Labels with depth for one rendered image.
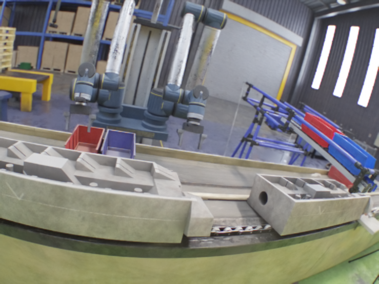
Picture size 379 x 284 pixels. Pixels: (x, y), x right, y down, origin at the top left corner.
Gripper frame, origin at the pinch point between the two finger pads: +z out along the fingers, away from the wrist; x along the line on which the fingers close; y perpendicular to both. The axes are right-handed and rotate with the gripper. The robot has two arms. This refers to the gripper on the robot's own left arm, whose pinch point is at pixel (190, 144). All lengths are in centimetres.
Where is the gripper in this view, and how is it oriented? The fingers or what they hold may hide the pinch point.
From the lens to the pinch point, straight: 134.3
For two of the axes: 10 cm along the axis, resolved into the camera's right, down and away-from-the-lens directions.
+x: 9.2, 1.8, 3.4
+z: -1.8, 9.8, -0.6
